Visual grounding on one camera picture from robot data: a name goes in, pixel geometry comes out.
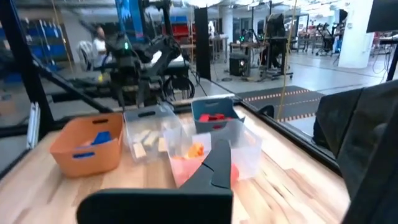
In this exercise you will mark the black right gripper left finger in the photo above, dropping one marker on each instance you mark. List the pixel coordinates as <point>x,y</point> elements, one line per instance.
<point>155,208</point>

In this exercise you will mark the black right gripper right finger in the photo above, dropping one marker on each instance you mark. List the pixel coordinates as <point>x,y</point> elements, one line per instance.
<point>376,186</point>

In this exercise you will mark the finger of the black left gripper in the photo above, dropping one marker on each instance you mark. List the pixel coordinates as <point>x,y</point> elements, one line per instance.
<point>120,96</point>
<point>143,93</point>

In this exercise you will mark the natural wooden plank block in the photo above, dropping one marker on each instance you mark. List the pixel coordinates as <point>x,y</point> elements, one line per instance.
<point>150,138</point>
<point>139,151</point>
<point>162,144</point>

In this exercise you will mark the orange toy brick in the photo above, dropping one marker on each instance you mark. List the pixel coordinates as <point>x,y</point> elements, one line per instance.
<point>195,151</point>

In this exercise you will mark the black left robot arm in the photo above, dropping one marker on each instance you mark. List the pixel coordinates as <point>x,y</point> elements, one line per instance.
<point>168,49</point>

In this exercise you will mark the yellow tag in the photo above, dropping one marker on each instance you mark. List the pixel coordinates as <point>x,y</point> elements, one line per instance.
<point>101,77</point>

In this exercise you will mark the clear plastic bin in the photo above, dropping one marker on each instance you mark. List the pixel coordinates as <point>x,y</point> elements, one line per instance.
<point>136,124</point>
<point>248,155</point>

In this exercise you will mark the person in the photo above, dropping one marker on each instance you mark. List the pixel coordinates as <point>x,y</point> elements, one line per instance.
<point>99,46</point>

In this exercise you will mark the white chair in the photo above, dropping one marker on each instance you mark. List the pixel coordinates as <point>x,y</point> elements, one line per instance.
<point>84,53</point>

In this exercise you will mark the blue screen panel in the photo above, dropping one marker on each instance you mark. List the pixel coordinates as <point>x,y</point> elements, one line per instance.
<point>130,18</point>

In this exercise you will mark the orange plastic bin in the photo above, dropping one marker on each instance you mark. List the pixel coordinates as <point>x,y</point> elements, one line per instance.
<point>102,155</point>

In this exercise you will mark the red storage bins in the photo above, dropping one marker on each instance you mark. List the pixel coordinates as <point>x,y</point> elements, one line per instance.
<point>180,29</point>

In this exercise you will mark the teal plastic bin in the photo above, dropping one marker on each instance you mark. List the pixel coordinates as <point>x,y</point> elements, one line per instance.
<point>211,105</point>

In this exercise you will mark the dark grey panel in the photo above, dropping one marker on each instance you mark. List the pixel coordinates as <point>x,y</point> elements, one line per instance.
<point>335,121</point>

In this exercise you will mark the black pillar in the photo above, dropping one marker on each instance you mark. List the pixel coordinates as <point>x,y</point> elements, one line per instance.
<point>202,43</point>

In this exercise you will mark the blue storage shelf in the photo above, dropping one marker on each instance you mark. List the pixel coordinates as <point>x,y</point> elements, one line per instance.
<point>46,40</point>

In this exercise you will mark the black floor box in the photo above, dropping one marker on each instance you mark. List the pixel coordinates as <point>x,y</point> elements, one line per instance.
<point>239,65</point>

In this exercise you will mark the black floor mat striped edge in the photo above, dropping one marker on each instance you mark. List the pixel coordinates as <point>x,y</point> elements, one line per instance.
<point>264,102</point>

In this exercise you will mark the black clamp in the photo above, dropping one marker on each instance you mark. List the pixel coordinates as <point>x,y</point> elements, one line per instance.
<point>267,109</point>

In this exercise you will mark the black workstation stand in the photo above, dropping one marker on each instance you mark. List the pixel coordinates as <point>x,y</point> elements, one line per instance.
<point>273,46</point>

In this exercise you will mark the white column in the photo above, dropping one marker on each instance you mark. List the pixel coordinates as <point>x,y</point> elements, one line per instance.
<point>356,34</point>

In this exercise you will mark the silver aluminium post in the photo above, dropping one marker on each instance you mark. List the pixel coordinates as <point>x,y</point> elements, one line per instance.
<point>33,124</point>

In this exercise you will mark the black wall monitor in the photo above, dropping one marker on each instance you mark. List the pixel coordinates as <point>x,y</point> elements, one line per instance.
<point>384,15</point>

